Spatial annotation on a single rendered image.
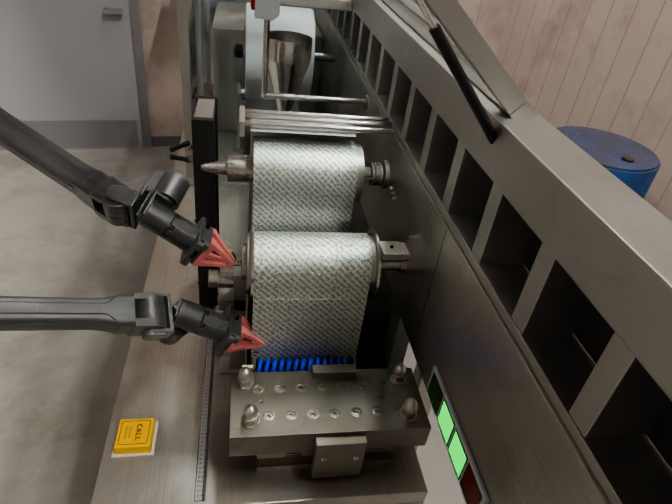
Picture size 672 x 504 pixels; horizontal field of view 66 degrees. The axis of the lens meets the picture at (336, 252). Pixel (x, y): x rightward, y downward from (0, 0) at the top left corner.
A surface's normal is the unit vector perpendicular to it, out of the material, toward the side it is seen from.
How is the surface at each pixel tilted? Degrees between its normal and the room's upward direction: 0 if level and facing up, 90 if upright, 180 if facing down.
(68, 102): 90
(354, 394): 0
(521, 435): 90
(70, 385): 0
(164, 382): 0
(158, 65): 90
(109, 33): 90
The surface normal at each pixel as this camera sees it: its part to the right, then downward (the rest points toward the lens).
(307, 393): 0.11, -0.81
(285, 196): 0.14, 0.60
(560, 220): -0.98, -0.01
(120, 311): 0.56, -0.45
